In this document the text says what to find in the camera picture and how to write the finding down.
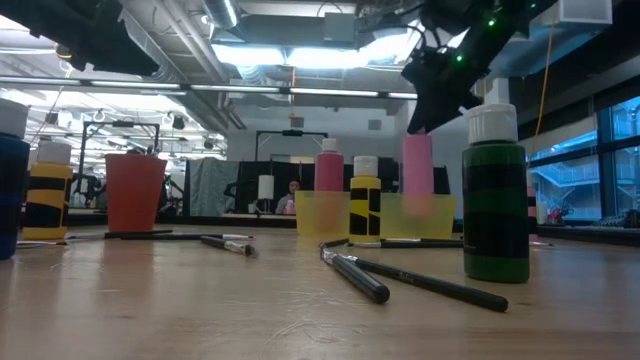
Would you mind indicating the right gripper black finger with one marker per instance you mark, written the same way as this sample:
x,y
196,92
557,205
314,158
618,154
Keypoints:
x,y
430,112

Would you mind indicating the light pink paint bottle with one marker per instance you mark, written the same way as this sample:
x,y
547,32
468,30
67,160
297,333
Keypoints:
x,y
417,165

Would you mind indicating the dark pink paint bottle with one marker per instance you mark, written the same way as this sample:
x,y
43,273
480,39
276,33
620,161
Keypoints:
x,y
329,172

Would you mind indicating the golden yellow striped paint bottle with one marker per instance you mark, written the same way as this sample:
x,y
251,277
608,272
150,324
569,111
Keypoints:
x,y
47,172

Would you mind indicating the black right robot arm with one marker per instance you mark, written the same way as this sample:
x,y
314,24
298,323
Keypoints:
x,y
500,30

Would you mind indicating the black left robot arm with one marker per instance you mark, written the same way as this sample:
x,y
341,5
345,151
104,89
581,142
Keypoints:
x,y
75,25

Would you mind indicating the lemon yellow striped paint bottle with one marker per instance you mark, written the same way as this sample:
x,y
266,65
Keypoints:
x,y
365,182

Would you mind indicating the green striped paint bottle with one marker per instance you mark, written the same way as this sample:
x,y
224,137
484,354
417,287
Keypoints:
x,y
495,200

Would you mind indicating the navy blue paint bottle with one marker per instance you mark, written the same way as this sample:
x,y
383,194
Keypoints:
x,y
12,200

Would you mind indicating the yellow translucent plastic tray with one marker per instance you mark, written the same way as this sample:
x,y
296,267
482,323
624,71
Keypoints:
x,y
445,215

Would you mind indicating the white ceiling box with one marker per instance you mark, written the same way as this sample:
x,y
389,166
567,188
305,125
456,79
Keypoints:
x,y
585,12

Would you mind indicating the large glass window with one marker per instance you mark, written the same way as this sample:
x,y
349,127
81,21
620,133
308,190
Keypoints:
x,y
570,180

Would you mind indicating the person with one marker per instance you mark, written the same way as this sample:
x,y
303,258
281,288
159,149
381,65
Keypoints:
x,y
142,150
292,187

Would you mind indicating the white cylinder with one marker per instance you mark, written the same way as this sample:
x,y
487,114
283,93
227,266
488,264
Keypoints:
x,y
266,186

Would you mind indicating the long ceiling light bar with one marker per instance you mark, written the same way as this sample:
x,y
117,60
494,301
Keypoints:
x,y
235,88

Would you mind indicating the grey curtain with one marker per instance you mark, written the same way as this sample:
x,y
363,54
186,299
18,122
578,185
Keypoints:
x,y
212,185

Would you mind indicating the orange-red plastic cup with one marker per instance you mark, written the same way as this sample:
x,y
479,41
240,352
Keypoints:
x,y
135,195

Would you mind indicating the silver spiral air duct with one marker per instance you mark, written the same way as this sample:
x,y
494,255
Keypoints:
x,y
222,12

